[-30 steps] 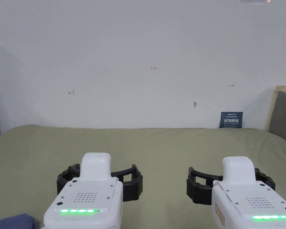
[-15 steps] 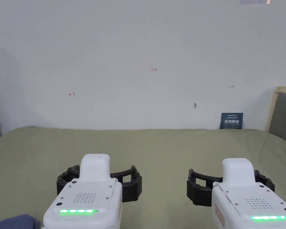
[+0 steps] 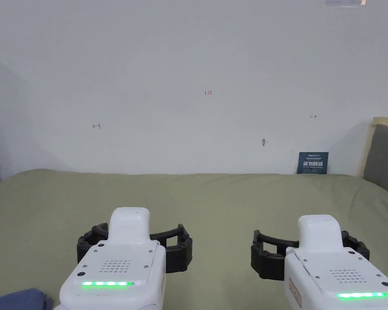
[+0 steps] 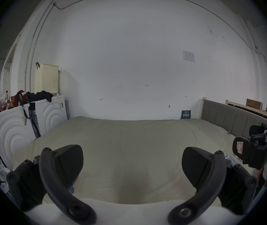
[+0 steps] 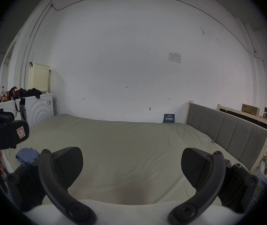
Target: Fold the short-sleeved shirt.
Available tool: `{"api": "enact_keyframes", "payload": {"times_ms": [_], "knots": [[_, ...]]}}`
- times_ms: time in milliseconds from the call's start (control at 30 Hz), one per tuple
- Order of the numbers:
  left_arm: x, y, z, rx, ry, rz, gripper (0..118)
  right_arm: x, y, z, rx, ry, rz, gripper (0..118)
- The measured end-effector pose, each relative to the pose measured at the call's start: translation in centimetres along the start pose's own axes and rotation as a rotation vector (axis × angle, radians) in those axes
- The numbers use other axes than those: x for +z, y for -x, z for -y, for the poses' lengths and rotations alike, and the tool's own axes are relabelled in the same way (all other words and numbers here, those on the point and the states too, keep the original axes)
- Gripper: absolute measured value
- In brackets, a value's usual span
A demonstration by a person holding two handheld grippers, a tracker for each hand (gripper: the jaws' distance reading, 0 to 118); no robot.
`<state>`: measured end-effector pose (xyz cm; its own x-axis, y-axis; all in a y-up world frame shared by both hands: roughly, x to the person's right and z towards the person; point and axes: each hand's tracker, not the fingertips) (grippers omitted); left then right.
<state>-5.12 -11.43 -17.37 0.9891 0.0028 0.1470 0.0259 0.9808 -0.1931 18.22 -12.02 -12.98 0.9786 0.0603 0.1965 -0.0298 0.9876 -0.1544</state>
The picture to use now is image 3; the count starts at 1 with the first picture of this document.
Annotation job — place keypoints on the grey padded headboard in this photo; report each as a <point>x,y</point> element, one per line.
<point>383,155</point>

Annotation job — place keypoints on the dark blue garment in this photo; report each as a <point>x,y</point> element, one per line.
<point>16,300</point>

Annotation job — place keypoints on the wooden bed frame post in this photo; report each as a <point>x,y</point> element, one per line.
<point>368,142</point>

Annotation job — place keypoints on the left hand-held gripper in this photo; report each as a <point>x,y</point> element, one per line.
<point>123,258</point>

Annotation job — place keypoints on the bed with pale green sheet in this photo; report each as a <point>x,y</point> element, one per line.
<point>213,200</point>

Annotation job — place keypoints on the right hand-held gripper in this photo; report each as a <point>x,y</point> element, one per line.
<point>336,274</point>

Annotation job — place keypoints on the dark blue sign card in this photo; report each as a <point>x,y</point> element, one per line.
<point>313,163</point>

